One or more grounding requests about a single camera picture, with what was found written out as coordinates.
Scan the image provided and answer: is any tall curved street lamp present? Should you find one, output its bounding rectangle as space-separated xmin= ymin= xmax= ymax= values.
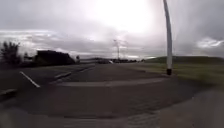
xmin=112 ymin=39 xmax=121 ymax=62
xmin=162 ymin=0 xmax=174 ymax=76

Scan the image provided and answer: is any dark paved path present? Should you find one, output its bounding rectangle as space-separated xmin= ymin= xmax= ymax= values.
xmin=0 ymin=62 xmax=224 ymax=128

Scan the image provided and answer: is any small tree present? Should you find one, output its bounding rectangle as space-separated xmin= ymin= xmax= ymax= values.
xmin=75 ymin=54 xmax=81 ymax=64

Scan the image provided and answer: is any kerb strip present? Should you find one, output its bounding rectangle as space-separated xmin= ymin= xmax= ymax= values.
xmin=0 ymin=66 xmax=94 ymax=98

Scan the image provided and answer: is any row of dark trees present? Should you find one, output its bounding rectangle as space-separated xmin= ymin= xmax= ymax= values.
xmin=0 ymin=40 xmax=77 ymax=69

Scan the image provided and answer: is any dark asphalt road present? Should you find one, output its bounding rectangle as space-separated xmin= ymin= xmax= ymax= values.
xmin=0 ymin=63 xmax=97 ymax=98

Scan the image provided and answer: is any grass verge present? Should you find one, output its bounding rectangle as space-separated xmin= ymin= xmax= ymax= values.
xmin=133 ymin=55 xmax=224 ymax=86

